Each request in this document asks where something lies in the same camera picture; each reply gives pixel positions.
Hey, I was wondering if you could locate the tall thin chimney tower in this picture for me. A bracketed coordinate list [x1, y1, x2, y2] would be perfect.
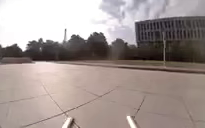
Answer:
[63, 28, 68, 44]

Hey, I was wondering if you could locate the robot's own part right stub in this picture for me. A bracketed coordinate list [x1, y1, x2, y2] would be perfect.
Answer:
[125, 115, 138, 128]

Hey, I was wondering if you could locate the concrete kerb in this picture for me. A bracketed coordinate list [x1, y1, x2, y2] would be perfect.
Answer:
[54, 60, 205, 75]

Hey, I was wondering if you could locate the row of trees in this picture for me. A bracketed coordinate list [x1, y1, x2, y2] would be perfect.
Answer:
[0, 31, 205, 64]

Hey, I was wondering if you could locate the robot's own part stub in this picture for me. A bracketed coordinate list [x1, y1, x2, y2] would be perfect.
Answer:
[125, 115, 138, 128]
[61, 116, 74, 128]

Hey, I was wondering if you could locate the street lamp pole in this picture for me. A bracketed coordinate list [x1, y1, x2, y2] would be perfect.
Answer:
[161, 31, 167, 67]

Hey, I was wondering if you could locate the grey building with window grid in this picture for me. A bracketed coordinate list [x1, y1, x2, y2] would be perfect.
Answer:
[134, 15, 205, 48]

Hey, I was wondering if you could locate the grass strip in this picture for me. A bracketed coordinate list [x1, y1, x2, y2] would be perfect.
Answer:
[61, 59, 205, 71]

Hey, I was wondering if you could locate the robot's own part left stub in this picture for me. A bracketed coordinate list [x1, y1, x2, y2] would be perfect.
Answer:
[61, 116, 74, 128]

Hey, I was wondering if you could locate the low concrete wall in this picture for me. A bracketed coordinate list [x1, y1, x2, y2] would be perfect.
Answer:
[0, 56, 35, 65]

